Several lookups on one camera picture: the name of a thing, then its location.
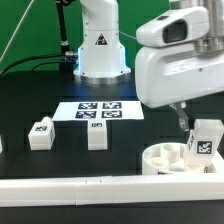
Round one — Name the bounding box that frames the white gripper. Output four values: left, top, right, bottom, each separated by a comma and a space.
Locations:
135, 43, 224, 131

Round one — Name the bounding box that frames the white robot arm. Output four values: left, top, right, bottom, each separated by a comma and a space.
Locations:
74, 0, 224, 130

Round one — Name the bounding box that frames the white marker sheet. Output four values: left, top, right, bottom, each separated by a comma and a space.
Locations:
53, 101, 144, 121

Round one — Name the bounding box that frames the white L-shaped fence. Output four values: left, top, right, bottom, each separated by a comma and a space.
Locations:
0, 154, 224, 207

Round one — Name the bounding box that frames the thin white rod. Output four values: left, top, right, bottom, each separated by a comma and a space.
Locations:
0, 0, 35, 64

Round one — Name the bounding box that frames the white part left edge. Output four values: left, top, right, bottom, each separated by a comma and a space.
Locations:
0, 135, 3, 154

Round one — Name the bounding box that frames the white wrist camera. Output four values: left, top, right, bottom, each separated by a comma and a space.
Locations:
136, 6, 210, 48

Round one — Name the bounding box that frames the thin white cable right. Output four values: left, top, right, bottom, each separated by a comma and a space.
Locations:
118, 30, 138, 42

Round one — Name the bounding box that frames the black cable lower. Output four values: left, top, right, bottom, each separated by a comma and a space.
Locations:
31, 59, 78, 72

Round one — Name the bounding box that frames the black cable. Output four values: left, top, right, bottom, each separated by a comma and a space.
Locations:
0, 51, 78, 75
31, 59, 78, 72

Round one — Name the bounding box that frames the black cable upper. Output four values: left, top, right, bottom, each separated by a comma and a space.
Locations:
0, 51, 78, 75

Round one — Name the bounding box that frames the black vertical hose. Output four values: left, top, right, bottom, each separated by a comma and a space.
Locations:
54, 0, 71, 54

